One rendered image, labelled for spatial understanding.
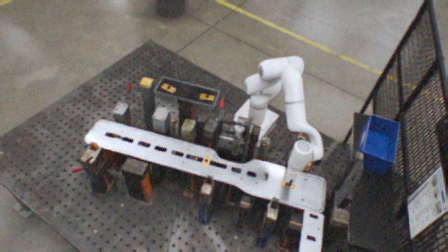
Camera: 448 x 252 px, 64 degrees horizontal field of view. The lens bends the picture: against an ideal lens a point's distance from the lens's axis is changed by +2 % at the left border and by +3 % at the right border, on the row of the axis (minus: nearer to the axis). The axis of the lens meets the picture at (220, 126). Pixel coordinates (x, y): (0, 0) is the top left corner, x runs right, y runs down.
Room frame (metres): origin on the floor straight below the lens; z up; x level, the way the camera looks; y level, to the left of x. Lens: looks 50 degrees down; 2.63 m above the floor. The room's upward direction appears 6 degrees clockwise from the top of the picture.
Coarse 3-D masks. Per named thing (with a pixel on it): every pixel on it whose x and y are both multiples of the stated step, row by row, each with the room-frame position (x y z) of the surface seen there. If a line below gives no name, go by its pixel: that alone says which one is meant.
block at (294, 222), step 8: (296, 216) 0.83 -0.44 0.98; (288, 224) 0.79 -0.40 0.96; (296, 224) 0.79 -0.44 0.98; (280, 232) 0.85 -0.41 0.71; (288, 232) 0.77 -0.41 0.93; (296, 232) 0.76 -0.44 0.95; (280, 240) 0.79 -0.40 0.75; (288, 240) 0.77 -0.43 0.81; (280, 248) 0.76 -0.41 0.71; (288, 248) 0.76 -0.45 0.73
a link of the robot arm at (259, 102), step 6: (276, 84) 1.57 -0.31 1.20; (264, 90) 1.54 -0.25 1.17; (270, 90) 1.55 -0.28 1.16; (276, 90) 1.56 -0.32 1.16; (252, 96) 1.61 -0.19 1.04; (258, 96) 1.59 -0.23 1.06; (264, 96) 1.58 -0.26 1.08; (270, 96) 1.57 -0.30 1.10; (252, 102) 1.57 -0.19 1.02; (258, 102) 1.56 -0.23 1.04; (264, 102) 1.56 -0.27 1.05; (258, 108) 1.55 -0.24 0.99; (264, 108) 1.57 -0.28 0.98
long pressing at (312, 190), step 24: (120, 144) 1.15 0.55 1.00; (168, 144) 1.18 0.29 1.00; (192, 144) 1.20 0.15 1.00; (192, 168) 1.04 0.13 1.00; (216, 168) 1.06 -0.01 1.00; (240, 168) 1.07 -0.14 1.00; (264, 168) 1.09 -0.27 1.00; (264, 192) 0.94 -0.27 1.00; (288, 192) 0.95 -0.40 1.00; (312, 192) 0.97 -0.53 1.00
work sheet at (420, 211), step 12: (432, 180) 0.87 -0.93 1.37; (444, 180) 0.83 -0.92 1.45; (420, 192) 0.87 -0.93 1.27; (432, 192) 0.82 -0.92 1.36; (444, 192) 0.78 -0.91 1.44; (408, 204) 0.87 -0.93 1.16; (420, 204) 0.82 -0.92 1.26; (432, 204) 0.77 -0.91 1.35; (444, 204) 0.73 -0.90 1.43; (408, 216) 0.81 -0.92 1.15; (420, 216) 0.76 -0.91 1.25; (432, 216) 0.72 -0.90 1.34; (420, 228) 0.71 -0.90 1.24
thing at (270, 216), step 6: (270, 210) 0.82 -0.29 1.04; (276, 210) 0.82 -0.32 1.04; (264, 216) 0.83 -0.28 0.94; (270, 216) 0.78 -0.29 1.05; (276, 216) 0.79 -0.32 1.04; (264, 222) 0.78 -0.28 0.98; (270, 222) 0.77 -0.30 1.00; (264, 228) 0.79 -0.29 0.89; (270, 228) 0.77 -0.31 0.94; (258, 234) 0.81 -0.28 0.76; (264, 234) 0.78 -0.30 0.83; (270, 234) 0.84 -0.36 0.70; (258, 240) 0.78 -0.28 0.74; (264, 240) 0.77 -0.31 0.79; (258, 246) 0.76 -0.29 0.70; (264, 246) 0.76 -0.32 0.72
